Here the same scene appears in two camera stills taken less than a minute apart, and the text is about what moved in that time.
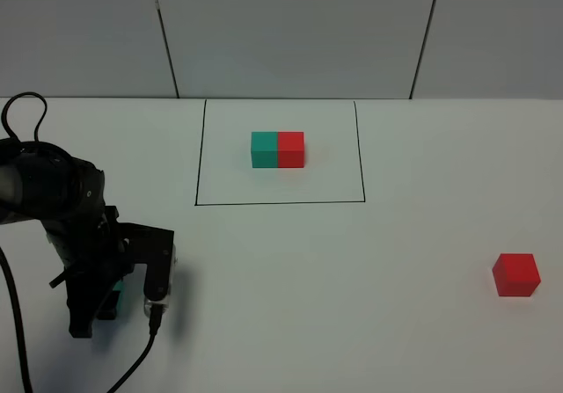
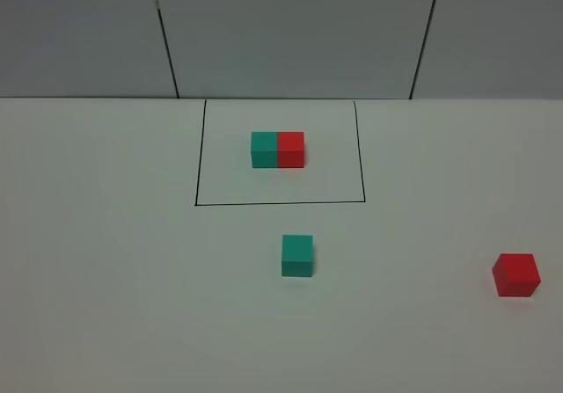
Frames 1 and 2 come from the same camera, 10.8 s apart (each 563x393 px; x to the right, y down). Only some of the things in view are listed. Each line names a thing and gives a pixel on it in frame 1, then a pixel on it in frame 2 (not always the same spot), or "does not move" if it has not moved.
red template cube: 290,149 does not move
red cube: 515,274 does not move
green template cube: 264,149 does not move
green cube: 120,287 → 297,255
